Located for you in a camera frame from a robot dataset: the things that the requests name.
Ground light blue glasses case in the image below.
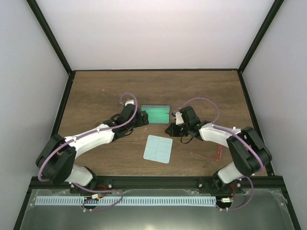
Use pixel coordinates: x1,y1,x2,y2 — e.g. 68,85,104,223
141,105,170,124

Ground light blue cleaning cloth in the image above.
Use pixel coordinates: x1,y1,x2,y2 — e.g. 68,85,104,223
143,135,173,164

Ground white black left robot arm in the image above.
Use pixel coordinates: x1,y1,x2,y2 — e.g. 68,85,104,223
35,103,149,194

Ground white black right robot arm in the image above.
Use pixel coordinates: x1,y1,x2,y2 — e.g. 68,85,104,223
165,106,272,193

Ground red transparent sunglasses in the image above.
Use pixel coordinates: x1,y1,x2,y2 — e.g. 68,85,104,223
190,145,223,161

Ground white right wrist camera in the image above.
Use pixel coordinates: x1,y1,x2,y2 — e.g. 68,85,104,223
175,111,184,126

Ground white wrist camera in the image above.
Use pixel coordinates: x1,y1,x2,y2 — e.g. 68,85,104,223
175,111,184,126
123,99,135,106

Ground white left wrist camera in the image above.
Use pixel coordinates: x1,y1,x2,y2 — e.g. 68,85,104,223
123,99,135,106

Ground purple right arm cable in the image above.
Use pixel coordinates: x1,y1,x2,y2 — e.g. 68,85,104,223
173,96,266,212

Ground light blue slotted cable duct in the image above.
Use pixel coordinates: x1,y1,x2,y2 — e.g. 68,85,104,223
35,196,216,207

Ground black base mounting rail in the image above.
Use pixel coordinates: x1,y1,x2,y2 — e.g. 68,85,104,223
28,176,285,196

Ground black right frame post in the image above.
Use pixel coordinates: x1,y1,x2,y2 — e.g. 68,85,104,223
238,0,285,71

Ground black aluminium frame post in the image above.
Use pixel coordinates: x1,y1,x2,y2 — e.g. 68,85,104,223
25,0,72,72

